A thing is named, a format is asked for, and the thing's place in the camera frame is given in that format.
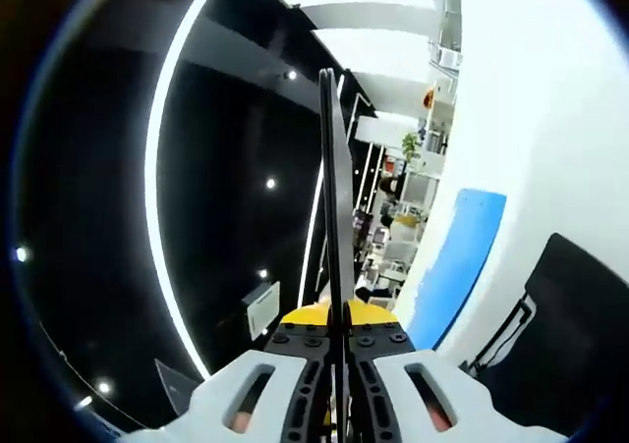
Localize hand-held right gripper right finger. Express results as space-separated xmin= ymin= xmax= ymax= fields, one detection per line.
xmin=343 ymin=299 xmax=571 ymax=443

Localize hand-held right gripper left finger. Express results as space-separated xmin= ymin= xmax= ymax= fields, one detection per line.
xmin=122 ymin=303 xmax=338 ymax=443

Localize blue folder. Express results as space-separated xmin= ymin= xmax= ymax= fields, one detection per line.
xmin=406 ymin=188 xmax=508 ymax=352

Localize black folder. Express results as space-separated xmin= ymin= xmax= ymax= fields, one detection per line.
xmin=316 ymin=68 xmax=356 ymax=443
xmin=460 ymin=233 xmax=629 ymax=427

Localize large dark hanging screen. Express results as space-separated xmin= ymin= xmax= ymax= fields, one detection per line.
xmin=153 ymin=358 xmax=199 ymax=415

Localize ceiling air conditioner cassette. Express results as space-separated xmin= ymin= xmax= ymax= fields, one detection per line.
xmin=243 ymin=280 xmax=282 ymax=343

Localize long curved ceiling light strip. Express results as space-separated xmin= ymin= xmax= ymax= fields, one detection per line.
xmin=143 ymin=0 xmax=227 ymax=383

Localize round ceiling downlights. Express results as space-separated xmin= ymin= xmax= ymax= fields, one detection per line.
xmin=14 ymin=69 xmax=299 ymax=395

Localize green potted plant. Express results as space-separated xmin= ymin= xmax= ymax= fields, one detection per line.
xmin=401 ymin=132 xmax=423 ymax=163

